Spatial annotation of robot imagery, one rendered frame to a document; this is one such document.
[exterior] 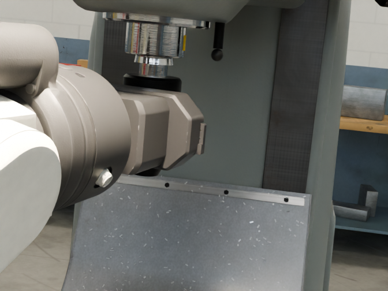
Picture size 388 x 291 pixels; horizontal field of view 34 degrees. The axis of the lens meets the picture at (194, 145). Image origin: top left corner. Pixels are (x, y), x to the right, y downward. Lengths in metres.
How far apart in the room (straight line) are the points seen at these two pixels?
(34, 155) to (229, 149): 0.62
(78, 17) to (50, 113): 4.62
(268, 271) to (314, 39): 0.31
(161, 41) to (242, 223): 0.44
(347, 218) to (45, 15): 2.66
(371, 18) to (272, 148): 3.89
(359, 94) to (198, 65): 3.36
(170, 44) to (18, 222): 0.24
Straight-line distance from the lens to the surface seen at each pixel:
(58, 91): 0.36
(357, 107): 4.22
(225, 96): 0.88
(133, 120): 0.42
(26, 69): 0.34
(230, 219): 0.89
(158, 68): 0.51
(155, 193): 0.90
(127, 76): 0.51
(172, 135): 0.45
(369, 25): 4.74
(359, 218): 4.27
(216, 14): 0.46
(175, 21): 0.48
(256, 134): 0.89
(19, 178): 0.29
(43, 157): 0.30
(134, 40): 0.50
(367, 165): 4.81
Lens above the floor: 1.30
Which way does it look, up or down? 10 degrees down
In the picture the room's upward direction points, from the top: 5 degrees clockwise
